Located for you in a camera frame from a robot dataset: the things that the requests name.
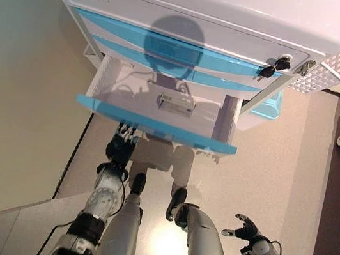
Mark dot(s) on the silver cart side latch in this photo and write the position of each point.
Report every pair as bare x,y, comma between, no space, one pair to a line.
306,66

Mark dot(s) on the white perforated side basket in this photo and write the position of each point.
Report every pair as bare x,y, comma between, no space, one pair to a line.
324,74

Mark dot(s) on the blue-front cart drawer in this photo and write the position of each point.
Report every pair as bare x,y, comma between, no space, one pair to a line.
114,47
115,23
127,108

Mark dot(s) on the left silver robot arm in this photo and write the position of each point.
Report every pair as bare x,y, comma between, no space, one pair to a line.
104,194

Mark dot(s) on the black key bunch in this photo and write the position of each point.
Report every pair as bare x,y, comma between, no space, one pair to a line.
276,66

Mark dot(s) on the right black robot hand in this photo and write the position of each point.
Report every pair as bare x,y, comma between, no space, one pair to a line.
248,232

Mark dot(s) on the white blue medicine box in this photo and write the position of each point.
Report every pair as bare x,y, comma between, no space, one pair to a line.
177,104

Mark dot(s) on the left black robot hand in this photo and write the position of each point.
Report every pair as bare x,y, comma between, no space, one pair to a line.
121,149

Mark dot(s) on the light blue waste bin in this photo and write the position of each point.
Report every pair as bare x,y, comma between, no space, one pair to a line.
268,109

